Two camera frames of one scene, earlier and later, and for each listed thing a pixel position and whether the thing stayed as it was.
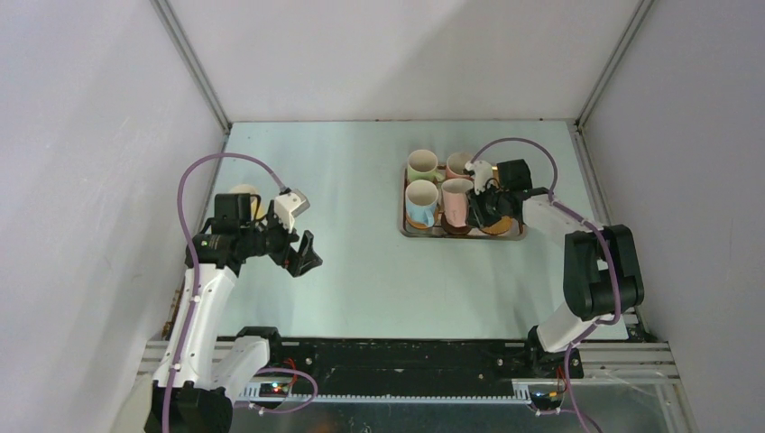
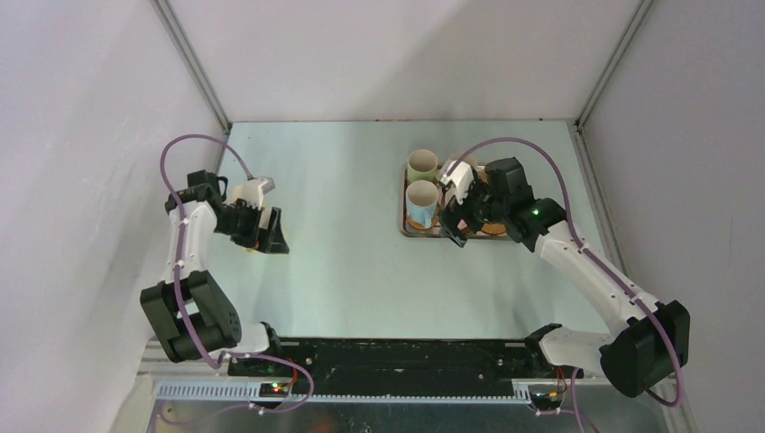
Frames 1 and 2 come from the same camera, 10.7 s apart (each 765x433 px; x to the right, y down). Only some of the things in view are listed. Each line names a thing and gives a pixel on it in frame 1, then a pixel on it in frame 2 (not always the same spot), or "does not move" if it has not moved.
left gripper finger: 309,256 -> 272,239
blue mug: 421,198 does not move
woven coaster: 500,226 does not move
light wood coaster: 419,225 does not move
